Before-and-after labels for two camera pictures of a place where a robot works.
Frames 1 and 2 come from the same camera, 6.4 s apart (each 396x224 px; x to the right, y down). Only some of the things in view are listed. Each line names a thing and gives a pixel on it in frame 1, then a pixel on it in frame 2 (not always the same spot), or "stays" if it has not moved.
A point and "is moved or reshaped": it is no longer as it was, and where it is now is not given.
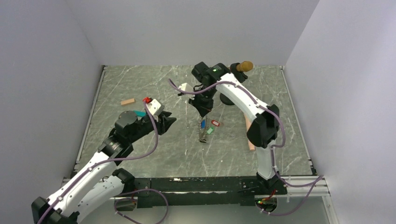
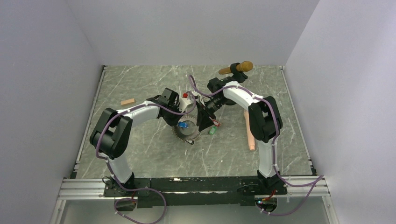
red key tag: [215, 122] stays
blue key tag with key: [203, 124] is moved or reshaped
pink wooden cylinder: [248, 123] stays
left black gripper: [164, 122] → [173, 122]
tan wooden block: [127, 101] stays
